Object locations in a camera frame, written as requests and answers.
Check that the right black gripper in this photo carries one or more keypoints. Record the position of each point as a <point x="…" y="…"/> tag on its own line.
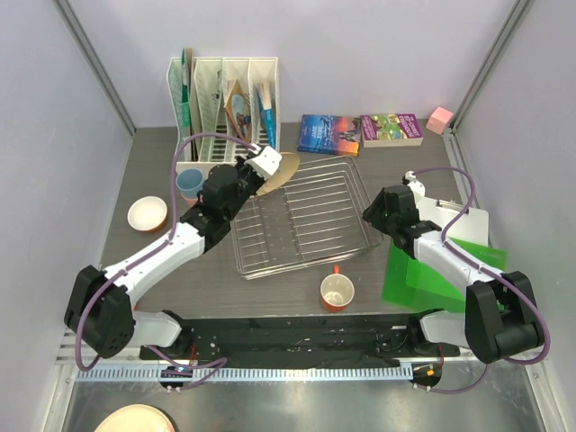
<point x="373" y="214"/>

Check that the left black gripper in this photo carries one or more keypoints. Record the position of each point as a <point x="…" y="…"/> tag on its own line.
<point x="240" y="166"/>

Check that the pink plastic cup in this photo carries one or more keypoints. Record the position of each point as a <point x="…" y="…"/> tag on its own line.
<point x="191" y="201"/>

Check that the blue plastic cup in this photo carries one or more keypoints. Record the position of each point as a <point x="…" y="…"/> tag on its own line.
<point x="190" y="182"/>

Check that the beige bird pattern plate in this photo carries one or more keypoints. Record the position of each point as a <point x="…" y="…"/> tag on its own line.
<point x="288" y="167"/>

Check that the orange white bowl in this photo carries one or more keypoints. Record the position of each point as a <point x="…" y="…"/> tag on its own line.
<point x="147" y="214"/>

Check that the orange ceramic mug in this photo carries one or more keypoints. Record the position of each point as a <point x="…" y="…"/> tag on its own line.
<point x="336" y="291"/>

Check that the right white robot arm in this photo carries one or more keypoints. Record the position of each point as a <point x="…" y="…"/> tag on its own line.
<point x="500" y="321"/>

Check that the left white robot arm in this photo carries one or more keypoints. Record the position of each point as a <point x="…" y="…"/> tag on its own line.
<point x="100" y="308"/>

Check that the green plastic folder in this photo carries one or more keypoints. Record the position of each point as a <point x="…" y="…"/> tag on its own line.
<point x="417" y="287"/>

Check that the white clipboard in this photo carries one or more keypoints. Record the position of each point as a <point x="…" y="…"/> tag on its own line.
<point x="472" y="227"/>

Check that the purple green paperback book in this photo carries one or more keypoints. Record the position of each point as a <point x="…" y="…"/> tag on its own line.
<point x="390" y="130"/>

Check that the orange illustrated book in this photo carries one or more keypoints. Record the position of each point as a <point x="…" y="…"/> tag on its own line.
<point x="237" y="107"/>

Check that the white mesh file organizer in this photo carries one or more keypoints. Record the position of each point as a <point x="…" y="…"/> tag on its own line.
<point x="200" y="91"/>

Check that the pink cube block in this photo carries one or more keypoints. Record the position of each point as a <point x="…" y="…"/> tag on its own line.
<point x="439" y="120"/>

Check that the blue white book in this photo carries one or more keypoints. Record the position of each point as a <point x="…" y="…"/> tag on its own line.
<point x="266" y="111"/>

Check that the dark blue paperback book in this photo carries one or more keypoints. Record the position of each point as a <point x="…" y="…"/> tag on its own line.
<point x="330" y="135"/>

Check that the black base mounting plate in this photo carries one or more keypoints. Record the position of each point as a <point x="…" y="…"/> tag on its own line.
<point x="325" y="337"/>

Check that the pink round object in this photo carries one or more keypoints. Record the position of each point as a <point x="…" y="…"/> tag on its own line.
<point x="137" y="418"/>

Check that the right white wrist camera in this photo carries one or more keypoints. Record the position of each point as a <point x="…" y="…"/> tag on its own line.
<point x="418" y="189"/>

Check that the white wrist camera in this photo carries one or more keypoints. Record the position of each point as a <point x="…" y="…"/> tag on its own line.
<point x="264" y="160"/>
<point x="418" y="189"/>

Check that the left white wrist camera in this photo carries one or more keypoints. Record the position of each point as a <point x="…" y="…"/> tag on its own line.
<point x="264" y="160"/>

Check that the metal wire dish rack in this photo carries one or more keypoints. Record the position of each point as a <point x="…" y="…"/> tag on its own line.
<point x="315" y="218"/>

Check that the perforated cable duct rail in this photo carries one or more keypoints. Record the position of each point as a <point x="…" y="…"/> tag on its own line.
<point x="166" y="373"/>

